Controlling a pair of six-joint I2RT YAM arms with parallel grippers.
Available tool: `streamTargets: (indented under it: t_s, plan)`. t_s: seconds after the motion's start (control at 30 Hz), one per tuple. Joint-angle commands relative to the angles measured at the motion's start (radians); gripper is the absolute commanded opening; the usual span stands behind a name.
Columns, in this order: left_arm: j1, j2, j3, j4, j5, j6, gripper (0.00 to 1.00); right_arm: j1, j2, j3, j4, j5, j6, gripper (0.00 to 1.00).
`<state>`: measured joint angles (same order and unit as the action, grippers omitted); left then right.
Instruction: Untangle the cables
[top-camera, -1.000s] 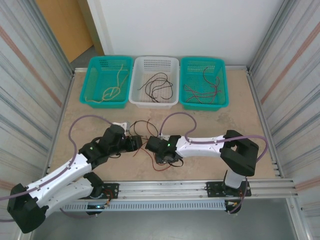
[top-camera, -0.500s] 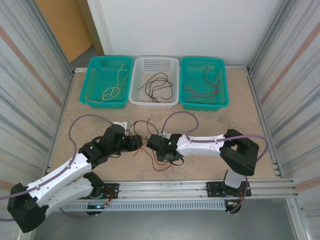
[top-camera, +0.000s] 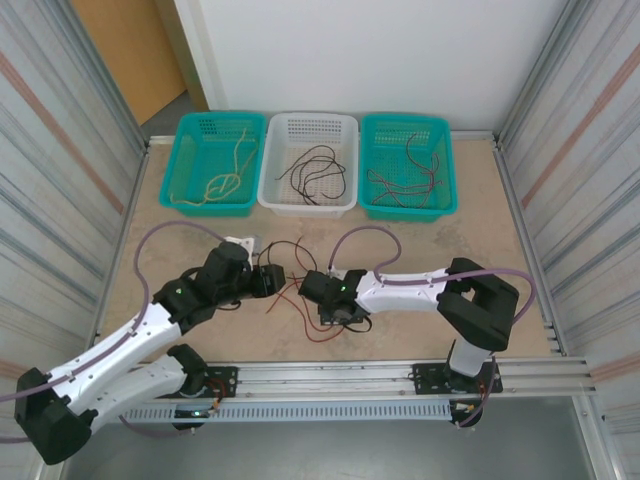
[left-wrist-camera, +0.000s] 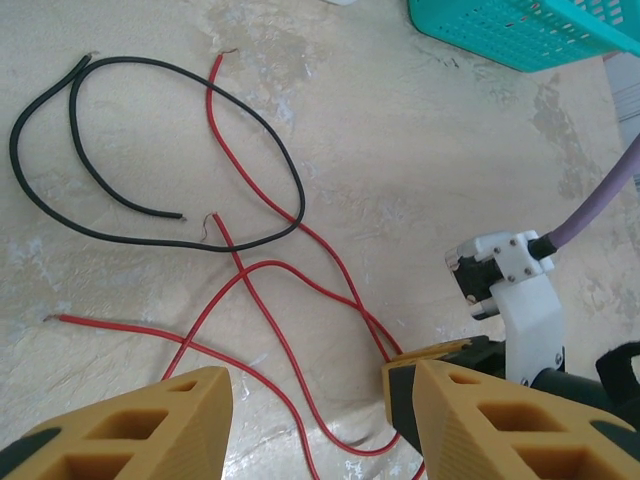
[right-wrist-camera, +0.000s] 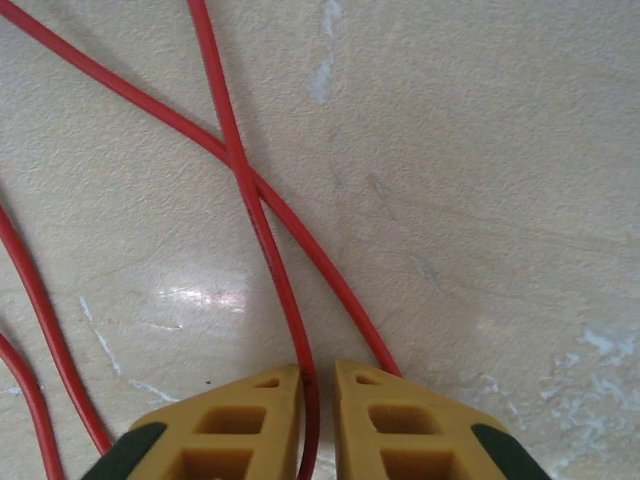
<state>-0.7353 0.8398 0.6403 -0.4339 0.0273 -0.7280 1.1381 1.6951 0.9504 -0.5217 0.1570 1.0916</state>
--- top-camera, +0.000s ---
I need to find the red power lead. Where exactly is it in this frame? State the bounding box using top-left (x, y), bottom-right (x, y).
top-left (208, 378), bottom-right (237, 417)
top-left (452, 379), bottom-right (489, 416)

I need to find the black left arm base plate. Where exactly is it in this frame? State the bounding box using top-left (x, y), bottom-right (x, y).
top-left (148, 365), bottom-right (240, 400)

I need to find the aluminium mounting rail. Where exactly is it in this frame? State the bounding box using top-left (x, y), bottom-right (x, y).
top-left (54, 355), bottom-right (599, 404)

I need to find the yellow wire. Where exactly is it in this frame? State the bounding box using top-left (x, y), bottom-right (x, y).
top-left (203, 142), bottom-right (261, 204)
top-left (169, 128), bottom-right (250, 207)

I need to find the white plastic basket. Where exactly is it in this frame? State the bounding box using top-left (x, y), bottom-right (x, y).
top-left (257, 112), bottom-right (360, 220)

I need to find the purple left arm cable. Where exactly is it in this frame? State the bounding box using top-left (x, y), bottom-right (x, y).
top-left (0, 219), bottom-right (229, 444)

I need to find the wooden door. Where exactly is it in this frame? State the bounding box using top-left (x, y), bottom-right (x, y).
top-left (69, 0), bottom-right (189, 127)

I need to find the teal plastic basket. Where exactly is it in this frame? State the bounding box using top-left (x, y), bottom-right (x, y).
top-left (358, 113), bottom-right (460, 221)
top-left (158, 111), bottom-right (269, 219)

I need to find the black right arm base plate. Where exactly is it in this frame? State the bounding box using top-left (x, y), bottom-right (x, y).
top-left (412, 360), bottom-right (504, 396)

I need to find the white door frame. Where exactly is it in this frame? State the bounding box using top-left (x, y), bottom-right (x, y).
top-left (172, 0), bottom-right (226, 114)

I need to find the aluminium frame bar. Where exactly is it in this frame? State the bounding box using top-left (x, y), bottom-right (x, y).
top-left (144, 130), bottom-right (501, 147)

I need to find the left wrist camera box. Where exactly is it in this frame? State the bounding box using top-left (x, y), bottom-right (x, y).
top-left (222, 236), bottom-right (262, 257)

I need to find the grey slotted cable duct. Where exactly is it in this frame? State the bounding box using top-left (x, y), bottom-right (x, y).
top-left (74, 402), bottom-right (454, 424)

